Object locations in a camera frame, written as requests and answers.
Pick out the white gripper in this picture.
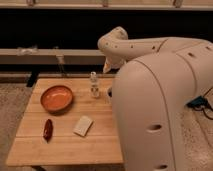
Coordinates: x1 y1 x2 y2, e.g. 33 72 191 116
103 56 125 73

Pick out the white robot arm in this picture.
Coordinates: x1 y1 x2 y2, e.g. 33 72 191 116
98 27 213 171

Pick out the white ceramic cup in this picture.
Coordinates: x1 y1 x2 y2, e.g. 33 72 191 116
107 87 112 98

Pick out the orange ceramic bowl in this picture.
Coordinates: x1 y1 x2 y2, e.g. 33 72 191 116
40 85 74 113

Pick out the clear plastic bottle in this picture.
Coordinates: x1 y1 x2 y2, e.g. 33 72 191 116
90 72 100 98

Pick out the white sponge block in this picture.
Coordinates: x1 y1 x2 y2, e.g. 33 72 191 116
73 116 93 137

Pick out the wooden table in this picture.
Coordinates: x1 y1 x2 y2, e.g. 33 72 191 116
6 78 123 166

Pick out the dark red chili pepper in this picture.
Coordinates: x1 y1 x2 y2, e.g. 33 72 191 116
43 119 53 141

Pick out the teal power tool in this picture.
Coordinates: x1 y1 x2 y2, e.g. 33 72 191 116
187 96 209 108

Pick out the grey metal rail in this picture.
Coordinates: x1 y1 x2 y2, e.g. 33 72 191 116
0 49 105 65

